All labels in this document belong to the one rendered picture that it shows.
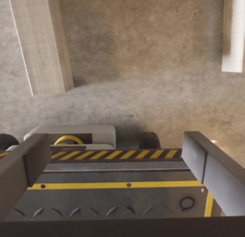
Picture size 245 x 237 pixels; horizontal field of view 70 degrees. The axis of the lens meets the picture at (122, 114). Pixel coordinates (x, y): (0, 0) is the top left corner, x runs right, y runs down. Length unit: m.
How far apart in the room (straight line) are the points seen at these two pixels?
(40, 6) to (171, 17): 0.38
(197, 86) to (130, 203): 0.45
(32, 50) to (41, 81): 0.08
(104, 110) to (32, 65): 0.26
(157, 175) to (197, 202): 0.10
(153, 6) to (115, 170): 0.50
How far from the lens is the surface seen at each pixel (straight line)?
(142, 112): 0.63
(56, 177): 0.36
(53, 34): 0.54
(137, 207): 0.39
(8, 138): 0.68
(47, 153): 0.17
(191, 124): 0.69
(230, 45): 0.66
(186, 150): 0.16
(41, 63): 0.55
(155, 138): 0.54
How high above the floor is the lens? 0.60
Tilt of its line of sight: 75 degrees down
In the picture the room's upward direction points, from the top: 175 degrees clockwise
